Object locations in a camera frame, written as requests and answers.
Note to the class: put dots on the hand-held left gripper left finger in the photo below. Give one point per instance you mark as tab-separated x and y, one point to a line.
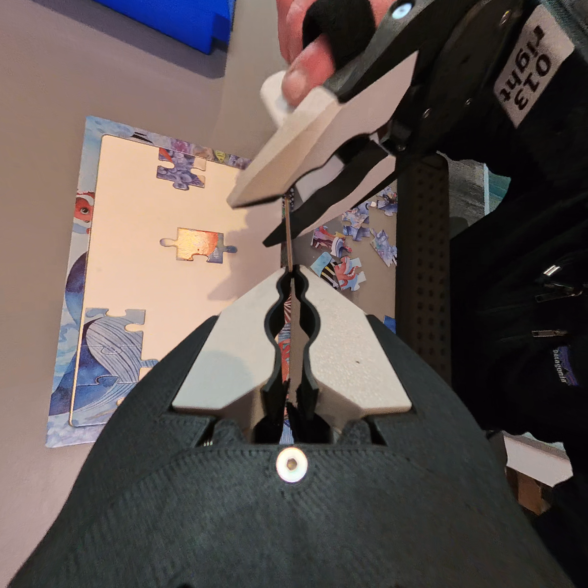
220	367

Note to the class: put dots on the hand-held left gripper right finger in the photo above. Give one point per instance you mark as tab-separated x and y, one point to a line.
363	367

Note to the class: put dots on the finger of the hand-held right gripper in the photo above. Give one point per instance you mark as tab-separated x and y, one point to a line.
312	142
340	193

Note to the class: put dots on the jigsaw puzzle pieces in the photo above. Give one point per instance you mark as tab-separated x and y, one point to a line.
383	248

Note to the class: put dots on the dark blue puzzle piece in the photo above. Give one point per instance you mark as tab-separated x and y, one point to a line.
289	248

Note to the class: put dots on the striped fish puzzle piece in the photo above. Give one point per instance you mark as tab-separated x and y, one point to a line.
324	268

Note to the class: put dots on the red octopus puzzle piece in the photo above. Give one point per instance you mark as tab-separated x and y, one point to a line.
349	275

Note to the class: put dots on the joined blue whale puzzle section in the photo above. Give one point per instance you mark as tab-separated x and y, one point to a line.
110	349

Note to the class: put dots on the orange pufferfish puzzle piece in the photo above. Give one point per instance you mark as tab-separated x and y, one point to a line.
197	243

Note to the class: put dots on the purple bubble puzzle piece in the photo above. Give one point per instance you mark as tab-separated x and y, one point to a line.
181	172

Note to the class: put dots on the person's right hand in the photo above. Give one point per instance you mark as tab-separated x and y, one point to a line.
307	69

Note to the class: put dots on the black perforated padded panel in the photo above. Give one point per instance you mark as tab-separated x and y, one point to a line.
422	275

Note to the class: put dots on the person's black fleece jacket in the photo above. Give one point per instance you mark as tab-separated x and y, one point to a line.
519	298

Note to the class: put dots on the blue plastic bin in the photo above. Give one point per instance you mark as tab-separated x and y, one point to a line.
160	18

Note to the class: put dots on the puzzle frame board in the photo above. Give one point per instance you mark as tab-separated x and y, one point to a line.
138	285

